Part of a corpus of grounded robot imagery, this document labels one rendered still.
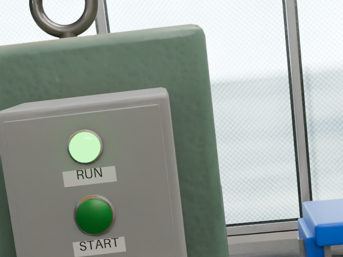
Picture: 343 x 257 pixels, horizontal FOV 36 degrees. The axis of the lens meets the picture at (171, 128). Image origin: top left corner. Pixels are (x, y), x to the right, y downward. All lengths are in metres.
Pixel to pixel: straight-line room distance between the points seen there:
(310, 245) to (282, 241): 0.76
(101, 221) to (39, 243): 0.04
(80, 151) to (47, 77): 0.08
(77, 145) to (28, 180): 0.04
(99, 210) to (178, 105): 0.10
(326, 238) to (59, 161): 0.79
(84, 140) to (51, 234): 0.06
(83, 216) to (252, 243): 1.52
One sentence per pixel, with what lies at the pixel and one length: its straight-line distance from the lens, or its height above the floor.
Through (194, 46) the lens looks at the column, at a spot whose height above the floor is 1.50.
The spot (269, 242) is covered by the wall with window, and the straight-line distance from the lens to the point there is 1.81.
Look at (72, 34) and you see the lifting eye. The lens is 0.46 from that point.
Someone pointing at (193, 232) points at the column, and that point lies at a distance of 0.37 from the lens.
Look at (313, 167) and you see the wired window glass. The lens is 1.83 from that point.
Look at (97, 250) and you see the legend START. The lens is 0.31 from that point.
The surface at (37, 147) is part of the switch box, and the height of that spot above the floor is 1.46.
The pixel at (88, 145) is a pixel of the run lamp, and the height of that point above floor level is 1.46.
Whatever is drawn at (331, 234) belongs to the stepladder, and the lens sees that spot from 1.03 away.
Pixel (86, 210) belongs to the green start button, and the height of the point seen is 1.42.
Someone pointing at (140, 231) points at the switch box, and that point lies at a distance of 0.31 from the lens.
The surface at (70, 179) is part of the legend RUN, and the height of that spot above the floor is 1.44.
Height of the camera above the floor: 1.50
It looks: 8 degrees down
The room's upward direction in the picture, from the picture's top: 7 degrees counter-clockwise
